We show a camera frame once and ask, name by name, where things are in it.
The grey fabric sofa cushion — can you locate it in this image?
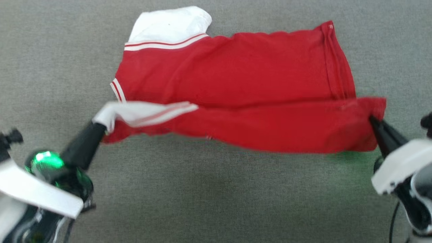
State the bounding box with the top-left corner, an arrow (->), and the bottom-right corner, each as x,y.
0,0 -> 432,243

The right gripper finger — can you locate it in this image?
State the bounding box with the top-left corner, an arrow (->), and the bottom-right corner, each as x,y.
369,115 -> 409,158

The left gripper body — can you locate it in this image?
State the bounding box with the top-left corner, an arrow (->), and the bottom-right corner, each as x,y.
24,150 -> 95,213

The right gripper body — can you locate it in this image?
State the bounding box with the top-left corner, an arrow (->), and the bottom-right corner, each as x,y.
373,157 -> 432,234

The red and white jersey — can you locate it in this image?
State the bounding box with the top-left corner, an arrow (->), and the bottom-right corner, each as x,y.
92,6 -> 387,154

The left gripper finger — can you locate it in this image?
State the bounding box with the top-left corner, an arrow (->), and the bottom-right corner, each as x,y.
60,121 -> 107,171

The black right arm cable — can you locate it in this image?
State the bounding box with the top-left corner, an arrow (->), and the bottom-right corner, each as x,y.
389,202 -> 401,243

